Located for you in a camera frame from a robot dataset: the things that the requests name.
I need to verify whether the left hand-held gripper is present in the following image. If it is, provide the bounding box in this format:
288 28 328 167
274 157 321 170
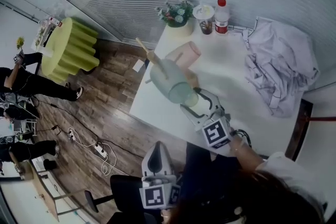
139 141 182 209

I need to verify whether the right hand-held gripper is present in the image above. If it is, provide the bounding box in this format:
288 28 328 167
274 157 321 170
180 88 234 150

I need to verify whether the teal textured cup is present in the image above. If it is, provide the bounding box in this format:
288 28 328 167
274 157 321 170
149 59 194 104

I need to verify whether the pink cup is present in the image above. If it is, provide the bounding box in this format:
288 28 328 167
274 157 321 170
164 41 202 72

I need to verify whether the wooden cup rack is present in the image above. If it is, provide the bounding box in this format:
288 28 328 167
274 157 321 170
135 37 200 90

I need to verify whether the person's right forearm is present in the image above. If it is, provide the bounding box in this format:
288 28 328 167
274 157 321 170
230 136 265 171

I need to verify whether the clear lidded drink cup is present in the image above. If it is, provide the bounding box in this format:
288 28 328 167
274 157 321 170
192 4 215 35

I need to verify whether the black office chair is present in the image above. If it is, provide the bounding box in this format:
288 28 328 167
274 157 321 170
83 174 163 224

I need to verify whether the person's dark clothing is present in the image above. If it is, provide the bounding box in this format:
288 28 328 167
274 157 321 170
178 141 242 208

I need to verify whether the long white power strip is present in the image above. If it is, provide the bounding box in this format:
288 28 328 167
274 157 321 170
94 143 108 158

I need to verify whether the white paper sheet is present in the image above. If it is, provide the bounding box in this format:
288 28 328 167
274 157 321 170
132 59 144 72

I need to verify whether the crumpled white cloth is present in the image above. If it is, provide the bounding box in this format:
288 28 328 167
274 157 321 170
243 17 320 118

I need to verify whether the potted flower plant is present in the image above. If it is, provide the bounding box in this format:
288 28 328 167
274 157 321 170
156 0 195 36

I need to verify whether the person's white shirt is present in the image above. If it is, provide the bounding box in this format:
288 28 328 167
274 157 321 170
256 152 326 218

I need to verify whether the reddish-brown coat rack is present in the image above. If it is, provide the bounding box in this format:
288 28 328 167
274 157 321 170
300 116 336 123

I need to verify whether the light wooden desk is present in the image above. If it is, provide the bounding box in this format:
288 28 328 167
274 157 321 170
7 159 87 222

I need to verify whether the round table with green cloth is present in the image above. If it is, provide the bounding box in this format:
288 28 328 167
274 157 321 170
41 17 100 83

